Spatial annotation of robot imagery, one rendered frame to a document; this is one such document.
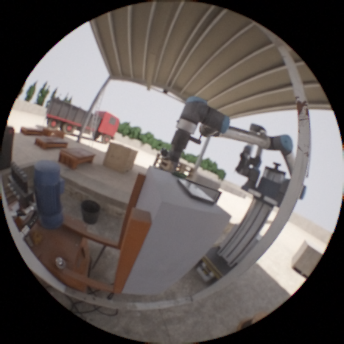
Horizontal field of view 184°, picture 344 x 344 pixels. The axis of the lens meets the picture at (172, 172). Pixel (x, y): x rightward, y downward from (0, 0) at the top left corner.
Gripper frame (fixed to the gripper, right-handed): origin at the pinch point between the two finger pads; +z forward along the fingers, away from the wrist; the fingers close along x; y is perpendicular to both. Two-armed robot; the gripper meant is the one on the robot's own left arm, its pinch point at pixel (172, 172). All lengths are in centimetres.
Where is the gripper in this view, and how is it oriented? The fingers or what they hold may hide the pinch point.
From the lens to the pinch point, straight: 52.7
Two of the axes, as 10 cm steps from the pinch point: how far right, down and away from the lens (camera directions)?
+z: -3.7, 8.7, 3.4
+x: 1.7, 4.2, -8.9
